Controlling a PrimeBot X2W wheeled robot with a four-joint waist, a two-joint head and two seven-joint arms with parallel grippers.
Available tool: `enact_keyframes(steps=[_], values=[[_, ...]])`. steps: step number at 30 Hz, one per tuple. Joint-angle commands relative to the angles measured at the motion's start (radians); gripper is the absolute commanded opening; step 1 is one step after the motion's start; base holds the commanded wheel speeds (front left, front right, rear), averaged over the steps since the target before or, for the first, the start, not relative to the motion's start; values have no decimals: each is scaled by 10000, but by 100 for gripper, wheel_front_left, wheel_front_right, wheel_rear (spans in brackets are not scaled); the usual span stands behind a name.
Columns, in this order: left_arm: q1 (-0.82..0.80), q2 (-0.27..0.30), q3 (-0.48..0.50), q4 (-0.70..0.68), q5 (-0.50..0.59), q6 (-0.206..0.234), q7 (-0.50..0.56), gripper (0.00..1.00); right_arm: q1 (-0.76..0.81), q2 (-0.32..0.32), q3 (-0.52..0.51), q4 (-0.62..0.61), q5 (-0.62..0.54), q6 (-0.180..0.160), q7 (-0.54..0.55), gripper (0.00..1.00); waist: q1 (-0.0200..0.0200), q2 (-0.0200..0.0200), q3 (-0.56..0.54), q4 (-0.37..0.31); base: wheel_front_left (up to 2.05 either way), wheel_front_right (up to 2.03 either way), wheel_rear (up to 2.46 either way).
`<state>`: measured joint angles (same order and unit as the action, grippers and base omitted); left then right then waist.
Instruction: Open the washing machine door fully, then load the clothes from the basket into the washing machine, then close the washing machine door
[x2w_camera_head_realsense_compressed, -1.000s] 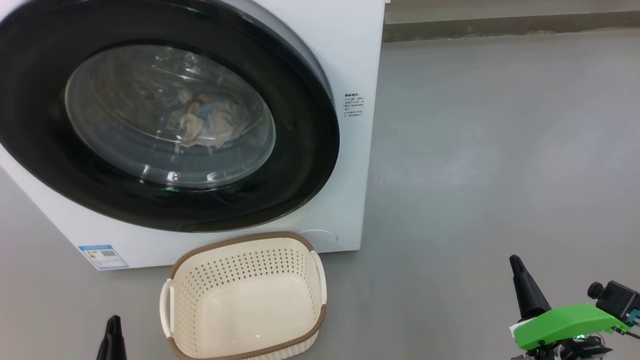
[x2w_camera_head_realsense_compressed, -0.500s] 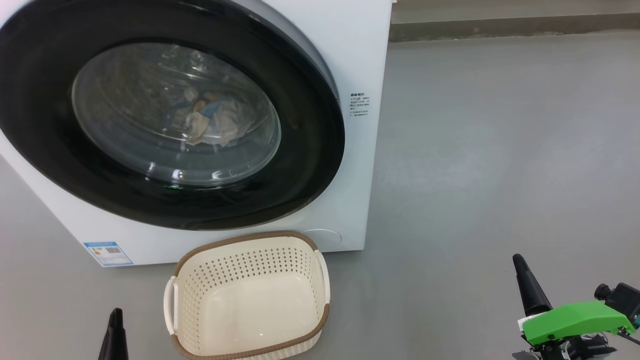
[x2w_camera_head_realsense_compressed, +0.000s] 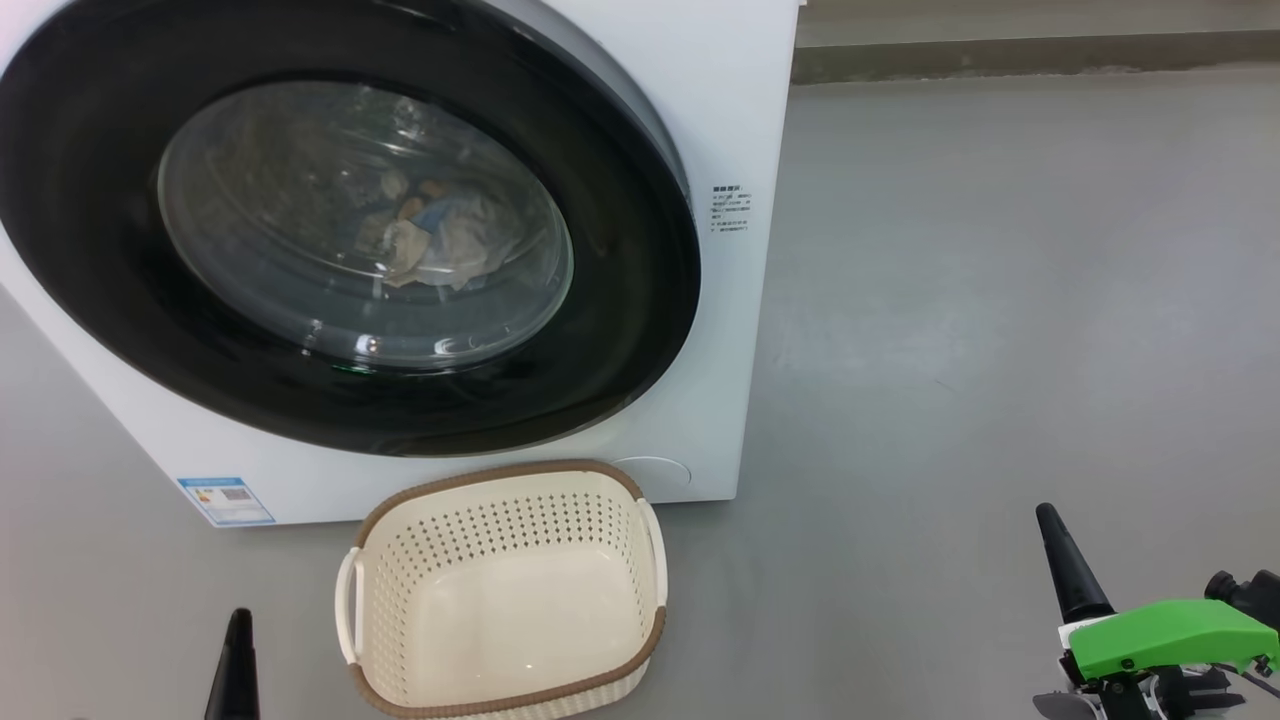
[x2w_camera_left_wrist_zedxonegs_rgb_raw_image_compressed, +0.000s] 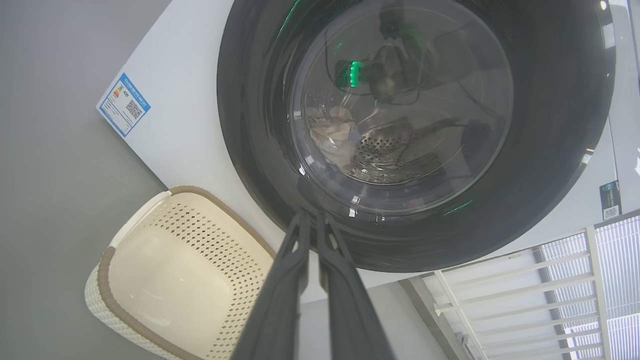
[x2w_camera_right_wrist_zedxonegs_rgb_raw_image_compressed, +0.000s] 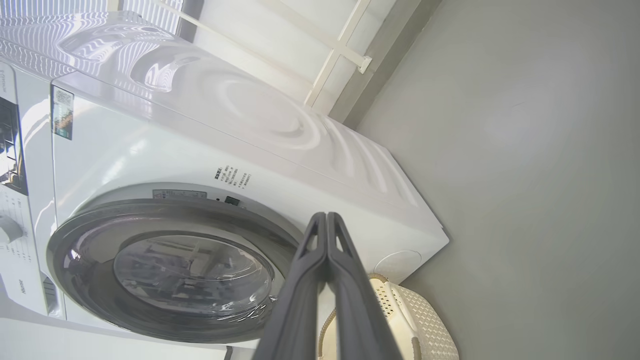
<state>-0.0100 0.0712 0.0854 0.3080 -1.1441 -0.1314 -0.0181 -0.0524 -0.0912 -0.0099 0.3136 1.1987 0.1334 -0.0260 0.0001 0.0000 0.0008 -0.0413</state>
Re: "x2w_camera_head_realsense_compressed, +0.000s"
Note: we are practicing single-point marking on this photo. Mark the white front-load washing machine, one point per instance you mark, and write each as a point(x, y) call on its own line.
point(730, 380)

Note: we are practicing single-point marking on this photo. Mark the grey skirting ledge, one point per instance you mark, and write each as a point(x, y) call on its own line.
point(1000, 58)

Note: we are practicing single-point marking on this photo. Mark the black glass washing machine door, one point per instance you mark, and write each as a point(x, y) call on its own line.
point(620, 330)

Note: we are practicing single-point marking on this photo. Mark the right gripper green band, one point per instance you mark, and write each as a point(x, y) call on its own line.
point(1160, 640)

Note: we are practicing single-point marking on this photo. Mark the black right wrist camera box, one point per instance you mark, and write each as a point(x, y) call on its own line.
point(1250, 592)

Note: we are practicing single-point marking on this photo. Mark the round white filter cover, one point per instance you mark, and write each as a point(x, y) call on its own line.
point(655, 472)

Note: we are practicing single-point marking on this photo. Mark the cream and light-blue garment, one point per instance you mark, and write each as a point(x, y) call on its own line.
point(455, 250)

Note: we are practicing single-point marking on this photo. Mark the blue energy label sticker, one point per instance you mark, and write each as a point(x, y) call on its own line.
point(226, 500)

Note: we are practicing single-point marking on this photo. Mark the cream perforated laundry basket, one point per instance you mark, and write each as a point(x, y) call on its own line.
point(500, 520)

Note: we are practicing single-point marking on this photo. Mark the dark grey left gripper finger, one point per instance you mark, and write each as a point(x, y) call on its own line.
point(235, 670)

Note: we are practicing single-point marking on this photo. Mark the small printed text label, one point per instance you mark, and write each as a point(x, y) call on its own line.
point(730, 208)

